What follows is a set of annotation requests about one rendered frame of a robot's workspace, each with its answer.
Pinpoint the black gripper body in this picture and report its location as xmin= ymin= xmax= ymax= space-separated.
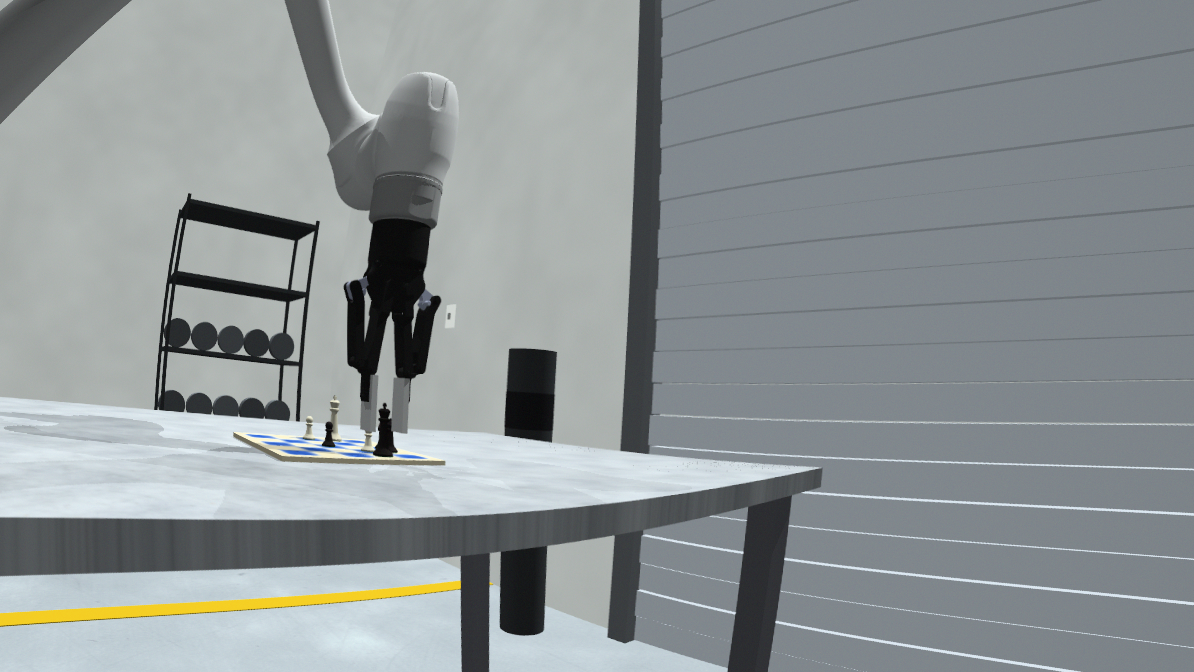
xmin=363 ymin=218 xmax=431 ymax=314

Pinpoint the white chess king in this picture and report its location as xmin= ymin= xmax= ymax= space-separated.
xmin=330 ymin=395 xmax=341 ymax=440

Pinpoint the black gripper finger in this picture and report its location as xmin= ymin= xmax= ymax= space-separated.
xmin=390 ymin=283 xmax=441 ymax=434
xmin=344 ymin=277 xmax=396 ymax=432

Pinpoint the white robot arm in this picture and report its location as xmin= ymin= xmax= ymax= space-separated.
xmin=0 ymin=0 xmax=458 ymax=230

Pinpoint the blue and cream chessboard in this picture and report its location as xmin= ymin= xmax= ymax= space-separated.
xmin=233 ymin=432 xmax=445 ymax=466

